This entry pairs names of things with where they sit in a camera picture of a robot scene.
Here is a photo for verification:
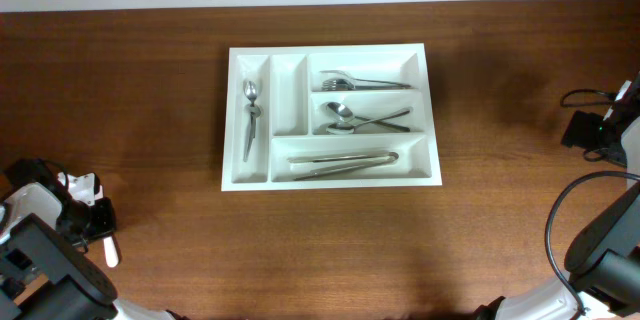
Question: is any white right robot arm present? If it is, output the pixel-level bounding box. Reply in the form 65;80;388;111
471;105;639;320

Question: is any steel tablespoon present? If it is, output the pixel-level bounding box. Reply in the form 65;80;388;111
326;108;412;135
325;102;411;132

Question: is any small steel spoon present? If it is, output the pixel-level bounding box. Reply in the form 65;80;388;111
243;105;262;162
242;78;262;141

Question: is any pink plastic knife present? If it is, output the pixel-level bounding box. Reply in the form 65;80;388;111
103;235;121;268

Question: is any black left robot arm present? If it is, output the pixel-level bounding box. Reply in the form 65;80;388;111
1;159;180;320

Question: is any steel fork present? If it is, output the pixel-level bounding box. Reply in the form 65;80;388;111
320;79;414;92
319;70;411;88
320;78;414;91

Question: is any white cutlery tray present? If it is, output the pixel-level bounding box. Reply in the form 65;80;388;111
221;43;443;191

